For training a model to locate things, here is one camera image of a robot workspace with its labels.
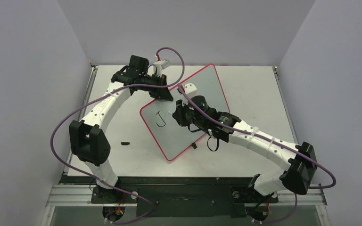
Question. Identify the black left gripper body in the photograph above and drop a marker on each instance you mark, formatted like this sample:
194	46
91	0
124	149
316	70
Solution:
154	80

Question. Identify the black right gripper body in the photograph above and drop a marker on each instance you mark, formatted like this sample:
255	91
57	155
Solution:
181	115

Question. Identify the red framed whiteboard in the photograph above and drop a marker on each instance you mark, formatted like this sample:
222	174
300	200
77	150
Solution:
175	126

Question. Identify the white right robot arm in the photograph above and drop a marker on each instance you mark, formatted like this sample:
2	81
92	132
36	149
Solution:
295	161

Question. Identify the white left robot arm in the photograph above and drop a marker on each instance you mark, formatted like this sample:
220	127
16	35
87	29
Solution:
87	136

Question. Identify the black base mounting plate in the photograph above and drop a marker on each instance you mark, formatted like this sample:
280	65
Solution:
178	196

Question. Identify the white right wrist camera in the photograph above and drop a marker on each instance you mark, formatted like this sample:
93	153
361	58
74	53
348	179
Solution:
189	89

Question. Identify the aluminium frame rail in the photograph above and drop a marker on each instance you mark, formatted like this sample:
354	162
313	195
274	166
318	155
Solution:
81	195

